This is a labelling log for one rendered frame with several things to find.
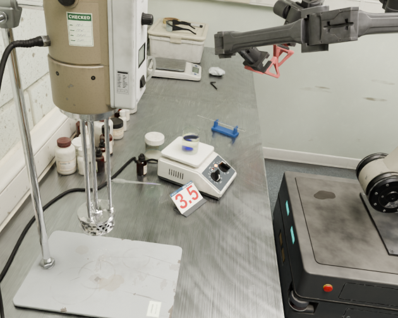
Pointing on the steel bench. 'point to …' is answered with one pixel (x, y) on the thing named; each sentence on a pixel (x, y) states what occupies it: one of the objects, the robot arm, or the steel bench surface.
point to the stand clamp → (9, 12)
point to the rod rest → (225, 130)
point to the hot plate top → (172, 152)
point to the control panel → (220, 173)
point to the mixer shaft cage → (98, 212)
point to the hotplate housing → (183, 173)
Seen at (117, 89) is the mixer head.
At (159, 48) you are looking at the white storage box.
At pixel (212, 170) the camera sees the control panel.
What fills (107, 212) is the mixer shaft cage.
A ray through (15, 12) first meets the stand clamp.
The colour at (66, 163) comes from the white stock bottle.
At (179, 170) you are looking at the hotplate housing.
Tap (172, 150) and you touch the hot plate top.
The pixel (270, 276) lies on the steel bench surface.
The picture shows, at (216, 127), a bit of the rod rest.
